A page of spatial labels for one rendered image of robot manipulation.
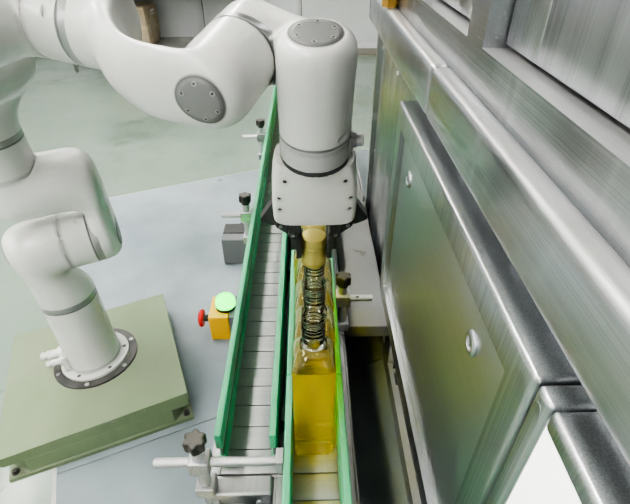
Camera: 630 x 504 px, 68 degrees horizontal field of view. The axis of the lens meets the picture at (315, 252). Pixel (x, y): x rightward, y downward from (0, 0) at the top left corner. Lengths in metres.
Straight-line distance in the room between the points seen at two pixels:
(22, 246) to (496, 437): 0.71
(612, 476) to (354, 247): 0.90
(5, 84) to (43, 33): 0.14
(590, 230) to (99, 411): 0.82
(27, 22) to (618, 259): 0.53
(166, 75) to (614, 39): 0.32
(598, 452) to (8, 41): 0.57
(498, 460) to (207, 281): 0.98
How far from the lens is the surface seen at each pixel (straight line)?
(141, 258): 1.37
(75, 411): 0.96
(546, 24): 0.41
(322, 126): 0.45
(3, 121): 0.76
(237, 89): 0.42
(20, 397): 1.04
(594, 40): 0.35
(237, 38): 0.44
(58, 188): 0.78
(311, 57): 0.42
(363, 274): 1.03
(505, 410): 0.34
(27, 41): 0.59
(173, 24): 6.61
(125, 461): 0.95
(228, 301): 1.02
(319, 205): 0.54
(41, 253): 0.84
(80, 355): 0.97
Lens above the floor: 1.53
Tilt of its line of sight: 37 degrees down
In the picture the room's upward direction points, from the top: straight up
